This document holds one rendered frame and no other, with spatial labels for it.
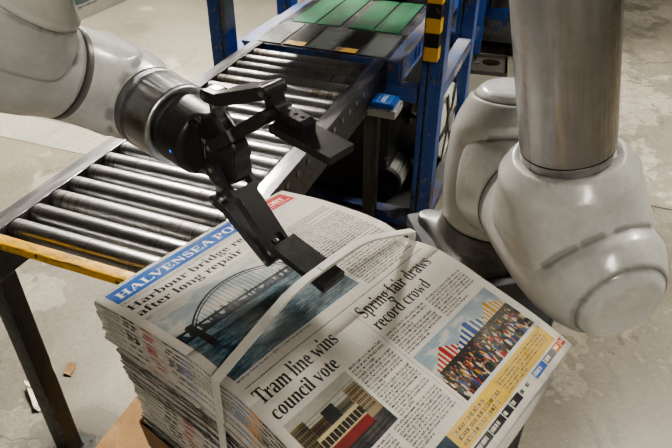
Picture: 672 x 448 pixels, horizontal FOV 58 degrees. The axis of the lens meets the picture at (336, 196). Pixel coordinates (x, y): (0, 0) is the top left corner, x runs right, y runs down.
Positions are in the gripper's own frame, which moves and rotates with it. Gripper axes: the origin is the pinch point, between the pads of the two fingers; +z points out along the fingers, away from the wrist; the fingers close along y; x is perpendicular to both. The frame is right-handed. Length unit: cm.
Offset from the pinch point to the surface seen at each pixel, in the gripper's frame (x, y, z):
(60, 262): -1, 54, -71
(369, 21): -165, 63, -123
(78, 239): -8, 57, -77
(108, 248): -11, 56, -70
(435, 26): -139, 44, -75
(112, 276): -6, 53, -59
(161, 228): -23, 58, -69
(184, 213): -30, 58, -69
